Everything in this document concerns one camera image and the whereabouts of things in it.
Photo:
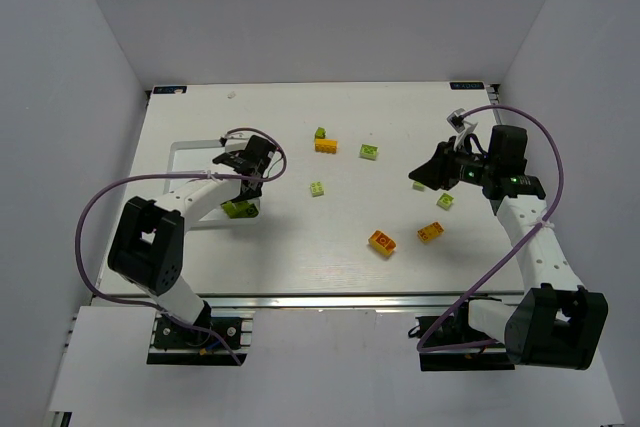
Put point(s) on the left blue label sticker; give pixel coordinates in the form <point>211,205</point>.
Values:
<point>169,90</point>

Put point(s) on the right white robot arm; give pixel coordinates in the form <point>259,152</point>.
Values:
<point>558,322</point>

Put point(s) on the long orange lego brick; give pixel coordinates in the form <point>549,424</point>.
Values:
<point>326,146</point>

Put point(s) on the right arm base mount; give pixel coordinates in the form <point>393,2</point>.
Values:
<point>456,347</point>

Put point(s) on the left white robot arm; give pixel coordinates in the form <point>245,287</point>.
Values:
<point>148,245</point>

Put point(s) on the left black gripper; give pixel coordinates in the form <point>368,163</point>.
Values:
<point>248,192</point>

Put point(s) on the light green lego brick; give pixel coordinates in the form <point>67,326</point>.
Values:
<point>368,152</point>
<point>317,189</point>

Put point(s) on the right blue label sticker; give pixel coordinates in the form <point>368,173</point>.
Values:
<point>466,85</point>

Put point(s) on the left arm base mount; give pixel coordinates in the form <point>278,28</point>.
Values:
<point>172,345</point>

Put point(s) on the white compartment tray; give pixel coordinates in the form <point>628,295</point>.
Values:
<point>197,155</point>

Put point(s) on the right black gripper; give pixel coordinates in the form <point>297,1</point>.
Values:
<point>448,165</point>

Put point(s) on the blue label sticker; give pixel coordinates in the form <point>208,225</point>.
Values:
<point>466,85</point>
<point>169,90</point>

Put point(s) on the pale green lego brick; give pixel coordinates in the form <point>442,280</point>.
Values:
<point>445,201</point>

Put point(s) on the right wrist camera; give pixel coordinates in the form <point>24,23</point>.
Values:
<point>463,128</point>

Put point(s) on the orange curved lego brick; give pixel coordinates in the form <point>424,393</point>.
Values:
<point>382,243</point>

